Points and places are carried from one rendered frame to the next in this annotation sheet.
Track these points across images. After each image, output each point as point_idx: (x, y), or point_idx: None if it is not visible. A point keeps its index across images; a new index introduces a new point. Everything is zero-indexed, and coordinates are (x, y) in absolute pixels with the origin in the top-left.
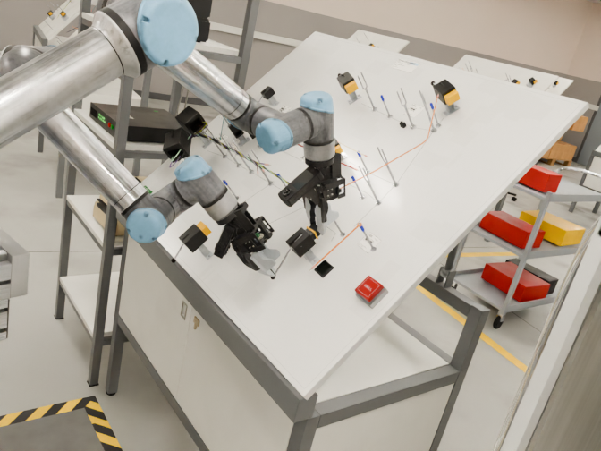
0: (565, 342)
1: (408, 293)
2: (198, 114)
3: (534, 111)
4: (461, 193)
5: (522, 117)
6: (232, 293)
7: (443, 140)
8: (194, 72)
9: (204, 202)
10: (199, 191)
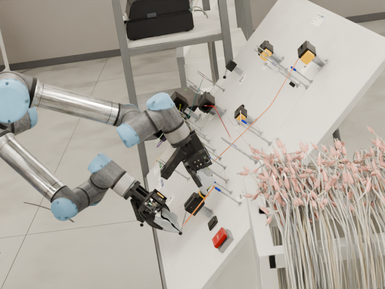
0: (257, 272)
1: (246, 239)
2: (177, 98)
3: (365, 58)
4: (297, 147)
5: (356, 66)
6: (169, 248)
7: (307, 97)
8: (65, 106)
9: (109, 186)
10: (102, 179)
